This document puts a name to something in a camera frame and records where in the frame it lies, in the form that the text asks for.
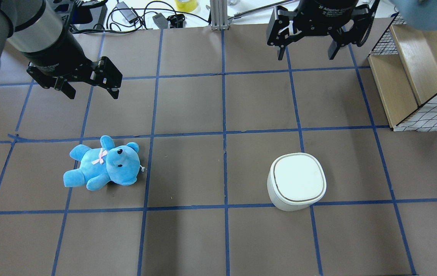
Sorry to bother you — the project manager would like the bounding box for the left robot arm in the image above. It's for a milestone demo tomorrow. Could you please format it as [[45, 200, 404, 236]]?
[[0, 0, 123, 99]]

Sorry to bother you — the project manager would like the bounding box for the yellow tape roll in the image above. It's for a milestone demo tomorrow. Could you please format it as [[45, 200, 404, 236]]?
[[174, 0, 199, 13]]

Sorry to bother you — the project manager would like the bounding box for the aluminium frame post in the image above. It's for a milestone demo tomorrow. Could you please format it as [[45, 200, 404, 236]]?
[[210, 0, 230, 30]]

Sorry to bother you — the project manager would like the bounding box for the black cable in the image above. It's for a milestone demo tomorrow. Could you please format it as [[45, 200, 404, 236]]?
[[105, 0, 211, 31]]

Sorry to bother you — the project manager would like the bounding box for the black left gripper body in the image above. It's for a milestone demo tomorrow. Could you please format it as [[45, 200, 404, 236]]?
[[26, 33, 106, 90]]

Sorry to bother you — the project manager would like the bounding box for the wooden wire-mesh shelf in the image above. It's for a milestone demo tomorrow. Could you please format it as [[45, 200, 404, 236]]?
[[368, 14, 437, 132]]

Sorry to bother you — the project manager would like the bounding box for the blue teddy bear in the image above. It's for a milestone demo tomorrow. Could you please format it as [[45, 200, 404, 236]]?
[[63, 136, 145, 191]]

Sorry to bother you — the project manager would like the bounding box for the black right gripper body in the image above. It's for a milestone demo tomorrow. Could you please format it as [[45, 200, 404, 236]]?
[[287, 0, 369, 43]]

